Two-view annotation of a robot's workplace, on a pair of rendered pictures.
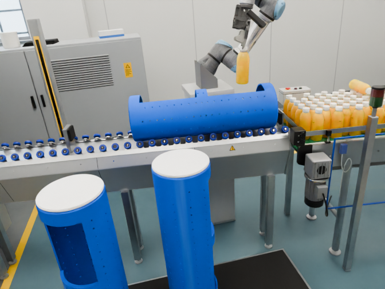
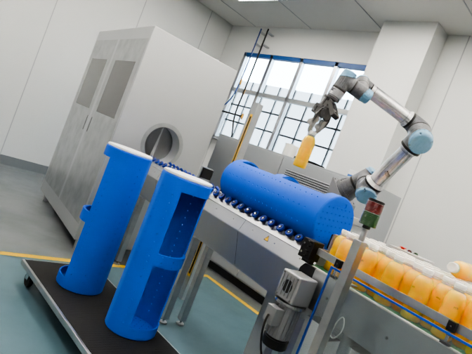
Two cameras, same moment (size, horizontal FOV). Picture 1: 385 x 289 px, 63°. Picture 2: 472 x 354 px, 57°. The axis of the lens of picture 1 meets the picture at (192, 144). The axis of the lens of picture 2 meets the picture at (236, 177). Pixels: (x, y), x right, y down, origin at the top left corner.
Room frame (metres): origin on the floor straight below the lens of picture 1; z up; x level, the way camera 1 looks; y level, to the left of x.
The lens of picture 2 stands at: (0.23, -2.00, 1.20)
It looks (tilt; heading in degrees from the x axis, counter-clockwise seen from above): 2 degrees down; 56
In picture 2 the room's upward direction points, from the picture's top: 21 degrees clockwise
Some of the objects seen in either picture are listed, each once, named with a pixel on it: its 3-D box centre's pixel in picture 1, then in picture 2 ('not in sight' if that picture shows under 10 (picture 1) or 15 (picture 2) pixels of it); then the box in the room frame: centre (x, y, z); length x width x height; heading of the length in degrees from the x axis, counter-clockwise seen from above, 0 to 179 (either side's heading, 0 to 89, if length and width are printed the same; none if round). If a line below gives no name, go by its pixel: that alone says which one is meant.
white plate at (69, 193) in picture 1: (70, 191); (130, 150); (1.14, 0.54, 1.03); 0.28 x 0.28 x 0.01
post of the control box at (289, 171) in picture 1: (290, 162); not in sight; (2.17, -0.77, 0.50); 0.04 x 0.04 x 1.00; 2
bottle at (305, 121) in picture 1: (305, 124); (338, 252); (1.76, -0.70, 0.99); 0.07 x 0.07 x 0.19
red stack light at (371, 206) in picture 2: (377, 92); (374, 207); (1.53, -0.97, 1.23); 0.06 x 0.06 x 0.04
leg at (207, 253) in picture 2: (133, 215); (195, 282); (1.90, 0.48, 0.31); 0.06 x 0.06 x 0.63; 2
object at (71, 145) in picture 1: (70, 138); (204, 178); (1.82, 0.76, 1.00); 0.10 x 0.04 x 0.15; 2
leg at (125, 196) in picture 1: (132, 227); (179, 279); (1.76, 0.47, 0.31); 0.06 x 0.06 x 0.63; 2
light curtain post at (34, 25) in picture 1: (66, 141); (220, 201); (2.14, 0.93, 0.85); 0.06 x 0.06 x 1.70; 2
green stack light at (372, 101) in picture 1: (376, 100); (369, 219); (1.53, -0.97, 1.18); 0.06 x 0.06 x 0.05
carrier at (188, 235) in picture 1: (188, 234); (159, 253); (1.32, 0.06, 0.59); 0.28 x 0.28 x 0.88
